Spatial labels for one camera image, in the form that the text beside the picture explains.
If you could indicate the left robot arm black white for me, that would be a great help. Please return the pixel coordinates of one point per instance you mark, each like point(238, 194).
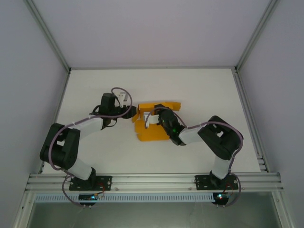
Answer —
point(69, 152)

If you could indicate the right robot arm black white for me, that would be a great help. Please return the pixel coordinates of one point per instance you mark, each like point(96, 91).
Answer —
point(221, 166)

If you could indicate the small controller circuit board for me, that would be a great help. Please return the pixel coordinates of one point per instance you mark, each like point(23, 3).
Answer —
point(90, 197)
point(221, 197)

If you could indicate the grey metal panel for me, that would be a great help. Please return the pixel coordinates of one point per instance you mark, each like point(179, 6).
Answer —
point(152, 216)

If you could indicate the thin aluminium side rail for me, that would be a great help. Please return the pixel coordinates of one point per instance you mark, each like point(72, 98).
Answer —
point(62, 95)

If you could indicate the wide aluminium mounting rail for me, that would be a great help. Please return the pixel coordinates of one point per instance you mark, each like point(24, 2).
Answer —
point(152, 181)

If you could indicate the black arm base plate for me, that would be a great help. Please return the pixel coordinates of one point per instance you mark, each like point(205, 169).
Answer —
point(105, 183)
point(202, 183)

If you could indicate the grooved aluminium side rail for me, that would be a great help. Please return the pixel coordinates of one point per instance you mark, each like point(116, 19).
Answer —
point(249, 118)

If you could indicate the aluminium frame post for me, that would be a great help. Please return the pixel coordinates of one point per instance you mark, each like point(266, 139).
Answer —
point(23, 209)
point(50, 35)
point(283, 209)
point(254, 35)

